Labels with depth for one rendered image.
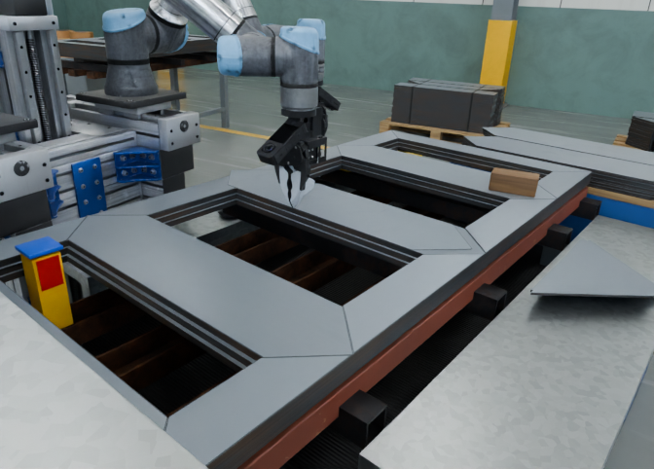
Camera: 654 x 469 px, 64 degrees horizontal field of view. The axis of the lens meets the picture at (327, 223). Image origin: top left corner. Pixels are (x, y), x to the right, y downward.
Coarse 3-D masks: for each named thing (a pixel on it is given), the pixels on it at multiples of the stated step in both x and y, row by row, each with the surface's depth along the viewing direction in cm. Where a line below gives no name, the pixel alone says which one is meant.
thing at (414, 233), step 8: (424, 216) 124; (408, 224) 120; (416, 224) 120; (424, 224) 120; (432, 224) 120; (440, 224) 120; (448, 224) 120; (392, 232) 115; (400, 232) 115; (408, 232) 116; (416, 232) 116; (424, 232) 116; (432, 232) 116; (392, 240) 111; (400, 240) 111; (408, 240) 111; (416, 240) 111; (424, 240) 112; (408, 248) 108
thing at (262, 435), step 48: (384, 144) 188; (240, 192) 137; (432, 192) 151; (480, 192) 143; (576, 192) 154; (336, 240) 118; (384, 240) 111; (144, 288) 91; (192, 336) 82; (384, 336) 82; (336, 384) 74
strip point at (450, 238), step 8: (440, 232) 116; (448, 232) 116; (456, 232) 116; (432, 240) 112; (440, 240) 112; (448, 240) 112; (456, 240) 112; (464, 240) 112; (416, 248) 108; (424, 248) 108; (432, 248) 108; (440, 248) 108; (448, 248) 108; (456, 248) 109; (464, 248) 109
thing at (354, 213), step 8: (360, 200) 132; (368, 200) 133; (344, 208) 127; (352, 208) 127; (360, 208) 127; (368, 208) 128; (376, 208) 128; (384, 208) 128; (328, 216) 122; (336, 216) 122; (344, 216) 123; (352, 216) 123; (360, 216) 123; (368, 216) 123; (344, 224) 118; (352, 224) 118
